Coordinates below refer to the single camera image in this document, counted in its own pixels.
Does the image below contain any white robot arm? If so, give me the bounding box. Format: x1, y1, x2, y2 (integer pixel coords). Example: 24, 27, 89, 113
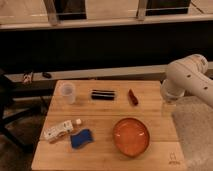
160, 54, 213, 108

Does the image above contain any black rectangular case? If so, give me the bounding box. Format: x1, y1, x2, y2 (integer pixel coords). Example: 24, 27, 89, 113
91, 90, 115, 100

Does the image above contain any small red brown object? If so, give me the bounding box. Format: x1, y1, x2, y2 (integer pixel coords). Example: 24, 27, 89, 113
128, 89, 138, 106

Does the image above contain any orange bowl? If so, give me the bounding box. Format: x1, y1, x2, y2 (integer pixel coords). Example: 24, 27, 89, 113
113, 118, 150, 157

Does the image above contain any blue sponge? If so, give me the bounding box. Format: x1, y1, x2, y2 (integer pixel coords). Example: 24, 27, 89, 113
70, 129, 93, 149

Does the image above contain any small black object on ledge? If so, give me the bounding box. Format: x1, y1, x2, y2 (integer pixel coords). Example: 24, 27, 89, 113
42, 72, 52, 79

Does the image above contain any red white object on ledge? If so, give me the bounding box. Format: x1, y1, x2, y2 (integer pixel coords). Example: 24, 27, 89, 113
22, 71, 34, 84

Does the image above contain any black chair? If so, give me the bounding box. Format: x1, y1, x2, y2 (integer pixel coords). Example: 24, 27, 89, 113
0, 68, 51, 154

